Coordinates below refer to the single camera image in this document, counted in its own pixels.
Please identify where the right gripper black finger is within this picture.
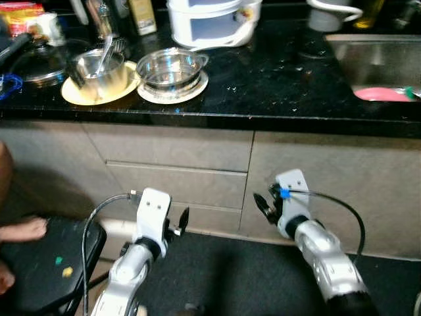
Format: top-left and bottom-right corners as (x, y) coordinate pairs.
(253, 191), (272, 221)

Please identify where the grey drawer front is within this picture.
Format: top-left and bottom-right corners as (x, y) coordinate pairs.
(105, 161), (251, 213)
(168, 201), (247, 236)
(84, 122), (255, 174)

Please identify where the black floor mat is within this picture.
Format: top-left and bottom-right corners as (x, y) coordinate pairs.
(128, 230), (421, 316)

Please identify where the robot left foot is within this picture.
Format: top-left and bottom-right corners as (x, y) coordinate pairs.
(168, 302), (207, 316)

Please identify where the white floral plate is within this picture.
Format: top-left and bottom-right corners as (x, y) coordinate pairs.
(136, 69), (211, 105)

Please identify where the black stool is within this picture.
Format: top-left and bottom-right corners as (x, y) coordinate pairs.
(0, 216), (108, 315)

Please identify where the person bare leg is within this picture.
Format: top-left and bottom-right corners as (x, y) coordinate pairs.
(0, 259), (16, 296)
(0, 140), (49, 244)

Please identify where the yellow plate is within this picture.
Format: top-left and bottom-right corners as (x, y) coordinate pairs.
(61, 61), (143, 107)

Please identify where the steel pot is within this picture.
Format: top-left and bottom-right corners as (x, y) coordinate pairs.
(69, 47), (130, 101)

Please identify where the steel sink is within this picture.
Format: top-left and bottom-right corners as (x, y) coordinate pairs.
(324, 33), (421, 103)

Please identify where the black chopstick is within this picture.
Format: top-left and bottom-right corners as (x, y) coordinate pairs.
(68, 65), (85, 90)
(71, 63), (87, 88)

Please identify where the steel spoon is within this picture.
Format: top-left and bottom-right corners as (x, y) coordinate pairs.
(94, 36), (120, 78)

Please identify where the glass pan lid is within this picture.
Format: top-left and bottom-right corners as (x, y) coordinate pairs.
(10, 38), (89, 88)

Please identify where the yellow carton box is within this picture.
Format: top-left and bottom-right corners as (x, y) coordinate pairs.
(128, 0), (159, 37)

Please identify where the yellow oil bottle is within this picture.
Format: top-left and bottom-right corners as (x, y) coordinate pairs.
(353, 0), (386, 30)

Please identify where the steel tumbler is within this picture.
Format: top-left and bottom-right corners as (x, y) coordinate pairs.
(86, 0), (116, 40)

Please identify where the white printed mug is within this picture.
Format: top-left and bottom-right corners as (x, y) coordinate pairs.
(26, 12), (67, 47)

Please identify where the red noodle packet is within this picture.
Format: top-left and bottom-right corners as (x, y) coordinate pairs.
(0, 0), (47, 37)

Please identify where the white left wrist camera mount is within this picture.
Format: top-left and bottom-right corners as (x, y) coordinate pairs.
(134, 187), (174, 243)

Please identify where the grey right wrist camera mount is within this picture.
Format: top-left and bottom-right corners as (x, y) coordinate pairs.
(274, 169), (312, 223)

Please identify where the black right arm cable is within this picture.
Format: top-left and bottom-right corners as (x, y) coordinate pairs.
(282, 187), (368, 264)

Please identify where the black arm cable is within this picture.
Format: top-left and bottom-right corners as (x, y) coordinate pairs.
(282, 187), (368, 264)
(80, 190), (140, 316)

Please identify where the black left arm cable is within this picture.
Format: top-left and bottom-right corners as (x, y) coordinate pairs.
(80, 190), (140, 316)

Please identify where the steel bowl with handles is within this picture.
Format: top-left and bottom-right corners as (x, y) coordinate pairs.
(134, 47), (211, 94)

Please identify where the black wire trivet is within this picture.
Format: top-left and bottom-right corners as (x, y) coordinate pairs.
(109, 37), (134, 59)

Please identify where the grey mug white handle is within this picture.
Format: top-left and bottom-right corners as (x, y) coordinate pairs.
(305, 0), (364, 33)

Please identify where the white fob blue lanyard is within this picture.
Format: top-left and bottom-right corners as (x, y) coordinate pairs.
(0, 71), (24, 101)

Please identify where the black pan handle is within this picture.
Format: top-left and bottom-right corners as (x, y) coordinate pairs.
(0, 32), (35, 68)

